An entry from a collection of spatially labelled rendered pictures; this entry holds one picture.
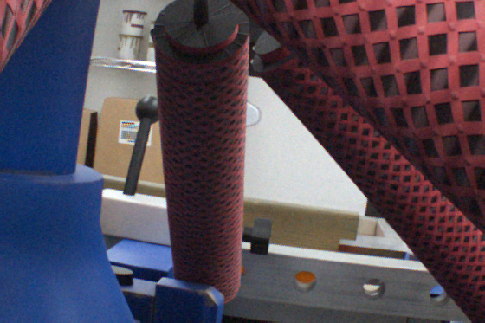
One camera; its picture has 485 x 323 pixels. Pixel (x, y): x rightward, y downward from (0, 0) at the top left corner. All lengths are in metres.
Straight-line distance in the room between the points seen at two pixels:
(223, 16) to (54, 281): 0.22
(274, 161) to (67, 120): 4.54
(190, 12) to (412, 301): 0.51
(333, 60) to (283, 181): 4.71
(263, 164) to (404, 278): 3.96
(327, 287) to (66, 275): 0.63
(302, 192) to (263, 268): 3.95
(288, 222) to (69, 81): 0.86
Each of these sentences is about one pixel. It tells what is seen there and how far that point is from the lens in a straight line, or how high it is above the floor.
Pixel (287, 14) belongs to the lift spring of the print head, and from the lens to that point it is 0.19.
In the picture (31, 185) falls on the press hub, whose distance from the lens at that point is 0.33.
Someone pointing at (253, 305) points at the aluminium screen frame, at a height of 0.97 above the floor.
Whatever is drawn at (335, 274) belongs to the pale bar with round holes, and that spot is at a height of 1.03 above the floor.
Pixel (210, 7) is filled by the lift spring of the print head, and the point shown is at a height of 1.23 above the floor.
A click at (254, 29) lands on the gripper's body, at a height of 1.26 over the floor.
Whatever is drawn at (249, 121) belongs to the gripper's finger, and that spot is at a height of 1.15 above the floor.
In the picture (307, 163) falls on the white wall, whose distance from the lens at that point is 4.88.
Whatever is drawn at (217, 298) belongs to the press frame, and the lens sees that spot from 0.69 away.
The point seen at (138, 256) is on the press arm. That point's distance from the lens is 0.82.
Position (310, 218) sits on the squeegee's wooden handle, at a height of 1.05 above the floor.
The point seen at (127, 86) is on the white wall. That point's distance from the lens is 4.97.
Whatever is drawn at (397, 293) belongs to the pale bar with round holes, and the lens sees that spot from 0.95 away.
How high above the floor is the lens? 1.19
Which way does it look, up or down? 3 degrees down
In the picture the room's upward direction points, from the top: 8 degrees clockwise
